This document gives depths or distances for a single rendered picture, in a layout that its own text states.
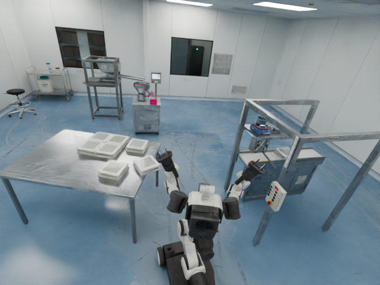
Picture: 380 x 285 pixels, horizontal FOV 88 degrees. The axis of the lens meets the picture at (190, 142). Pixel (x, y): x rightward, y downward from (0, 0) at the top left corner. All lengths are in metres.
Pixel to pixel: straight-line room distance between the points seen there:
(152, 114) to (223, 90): 3.86
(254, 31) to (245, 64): 1.04
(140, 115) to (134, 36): 3.17
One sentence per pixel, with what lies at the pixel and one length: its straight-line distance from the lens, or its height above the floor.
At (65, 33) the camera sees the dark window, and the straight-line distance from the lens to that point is 7.57.
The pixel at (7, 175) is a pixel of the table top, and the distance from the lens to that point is 2.86.
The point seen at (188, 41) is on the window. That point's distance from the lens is 7.22.
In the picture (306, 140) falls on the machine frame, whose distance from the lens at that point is 2.02.
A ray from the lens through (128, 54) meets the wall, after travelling 7.22.
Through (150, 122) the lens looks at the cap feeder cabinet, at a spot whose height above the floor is 0.33.
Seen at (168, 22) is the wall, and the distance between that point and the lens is 7.13.
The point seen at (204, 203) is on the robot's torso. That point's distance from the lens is 1.56.
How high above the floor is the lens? 2.34
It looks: 30 degrees down
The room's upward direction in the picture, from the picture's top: 6 degrees clockwise
